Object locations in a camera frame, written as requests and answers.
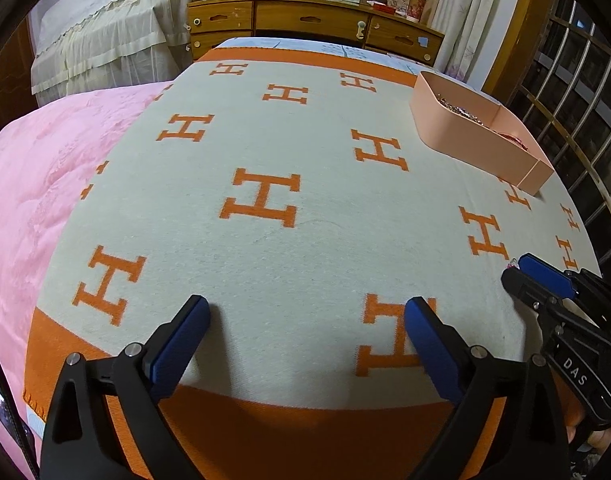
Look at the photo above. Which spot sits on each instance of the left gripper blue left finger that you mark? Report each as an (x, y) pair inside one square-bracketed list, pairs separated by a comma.
[(172, 346)]

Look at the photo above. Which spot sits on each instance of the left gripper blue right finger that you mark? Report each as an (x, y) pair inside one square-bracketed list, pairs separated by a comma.
[(442, 351)]

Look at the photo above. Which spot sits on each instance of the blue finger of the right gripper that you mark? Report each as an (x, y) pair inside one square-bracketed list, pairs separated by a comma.
[(552, 279), (530, 292)]

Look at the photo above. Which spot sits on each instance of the gold leaf hair comb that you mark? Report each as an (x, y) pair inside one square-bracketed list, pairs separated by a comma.
[(468, 108)]

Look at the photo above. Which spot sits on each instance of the pink jewelry box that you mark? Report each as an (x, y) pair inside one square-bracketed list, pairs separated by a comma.
[(502, 146)]

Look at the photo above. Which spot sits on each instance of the metal window grille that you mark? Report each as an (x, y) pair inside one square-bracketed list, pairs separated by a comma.
[(565, 101)]

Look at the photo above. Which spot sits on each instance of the orange white H blanket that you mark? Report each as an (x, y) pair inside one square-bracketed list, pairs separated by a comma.
[(293, 192)]

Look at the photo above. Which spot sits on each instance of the light blue bed sheet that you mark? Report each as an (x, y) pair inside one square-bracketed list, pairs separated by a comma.
[(316, 53)]

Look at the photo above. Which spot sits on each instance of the white curtain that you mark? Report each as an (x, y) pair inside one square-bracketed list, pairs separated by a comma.
[(462, 24)]

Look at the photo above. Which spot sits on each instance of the floral gift box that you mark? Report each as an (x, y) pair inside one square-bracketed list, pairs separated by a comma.
[(410, 9)]

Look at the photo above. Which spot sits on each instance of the brown wooden door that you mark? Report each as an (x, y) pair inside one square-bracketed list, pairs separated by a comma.
[(16, 59)]

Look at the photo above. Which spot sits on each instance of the wooden desk with drawers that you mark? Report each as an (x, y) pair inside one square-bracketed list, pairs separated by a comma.
[(213, 21)]

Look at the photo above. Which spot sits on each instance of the piano under white cloth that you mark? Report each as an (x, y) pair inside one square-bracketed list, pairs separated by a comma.
[(85, 45)]

